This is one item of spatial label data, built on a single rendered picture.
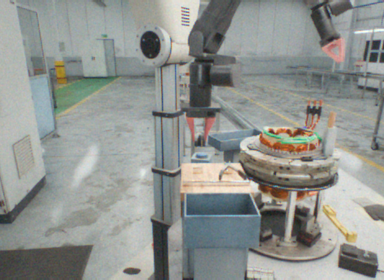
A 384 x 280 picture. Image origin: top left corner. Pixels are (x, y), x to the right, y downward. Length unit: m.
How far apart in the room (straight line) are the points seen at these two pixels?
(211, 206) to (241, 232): 0.12
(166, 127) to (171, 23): 0.39
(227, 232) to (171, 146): 0.60
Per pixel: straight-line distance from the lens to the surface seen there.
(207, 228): 0.65
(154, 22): 1.08
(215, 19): 0.69
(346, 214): 1.33
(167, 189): 1.25
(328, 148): 0.99
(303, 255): 1.02
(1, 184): 2.81
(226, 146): 1.16
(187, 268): 0.87
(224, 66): 0.67
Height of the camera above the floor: 1.41
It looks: 18 degrees down
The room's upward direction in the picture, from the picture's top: straight up
